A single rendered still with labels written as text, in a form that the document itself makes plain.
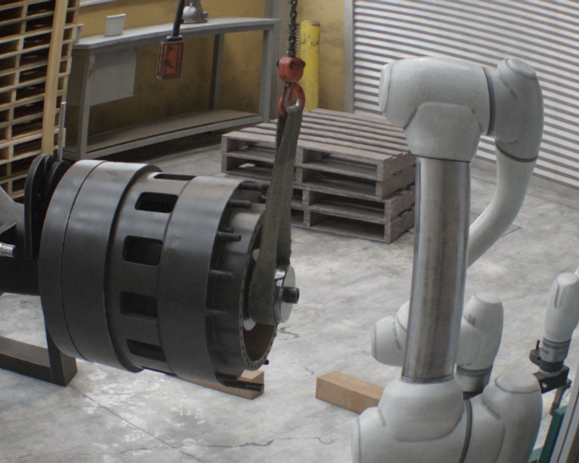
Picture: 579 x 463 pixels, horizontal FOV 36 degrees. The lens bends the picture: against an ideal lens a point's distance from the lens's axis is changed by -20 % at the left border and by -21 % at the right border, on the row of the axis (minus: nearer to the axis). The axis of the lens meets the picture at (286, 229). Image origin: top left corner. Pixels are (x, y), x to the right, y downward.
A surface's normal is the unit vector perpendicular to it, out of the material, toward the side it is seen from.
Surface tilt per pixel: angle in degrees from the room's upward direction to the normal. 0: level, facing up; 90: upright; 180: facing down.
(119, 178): 18
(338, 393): 90
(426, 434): 77
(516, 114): 106
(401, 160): 90
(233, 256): 51
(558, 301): 81
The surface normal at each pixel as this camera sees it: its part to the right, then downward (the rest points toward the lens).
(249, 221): -0.06, -0.79
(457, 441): 0.14, -0.07
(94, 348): -0.24, 0.74
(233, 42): 0.75, 0.21
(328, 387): -0.72, 0.16
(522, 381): 0.15, -0.95
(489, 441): -0.06, 0.18
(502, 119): 0.10, 0.56
